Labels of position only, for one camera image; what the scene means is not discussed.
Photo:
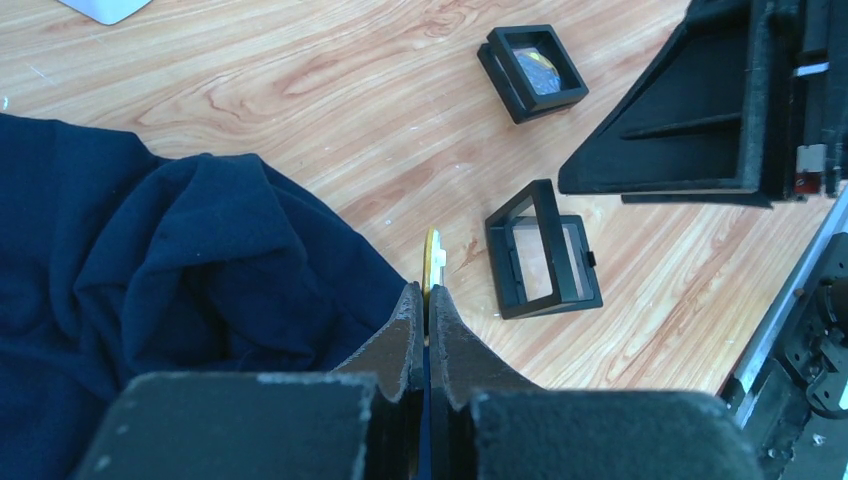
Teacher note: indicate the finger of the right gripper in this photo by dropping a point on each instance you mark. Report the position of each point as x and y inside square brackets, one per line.
[707, 121]

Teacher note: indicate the navy blue garment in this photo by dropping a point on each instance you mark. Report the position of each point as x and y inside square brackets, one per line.
[116, 262]

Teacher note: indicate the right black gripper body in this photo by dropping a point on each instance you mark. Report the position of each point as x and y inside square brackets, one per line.
[814, 38]

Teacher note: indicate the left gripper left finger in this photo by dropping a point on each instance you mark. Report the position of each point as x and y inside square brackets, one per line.
[358, 421]

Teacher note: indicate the black square frame stand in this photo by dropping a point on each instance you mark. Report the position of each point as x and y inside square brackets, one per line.
[521, 102]

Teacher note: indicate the round gold brooch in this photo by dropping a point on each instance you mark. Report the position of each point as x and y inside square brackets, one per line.
[435, 259]

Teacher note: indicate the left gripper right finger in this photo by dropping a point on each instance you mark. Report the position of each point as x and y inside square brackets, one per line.
[490, 422]

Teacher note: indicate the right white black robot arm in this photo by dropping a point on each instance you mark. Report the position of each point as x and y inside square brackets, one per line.
[788, 392]

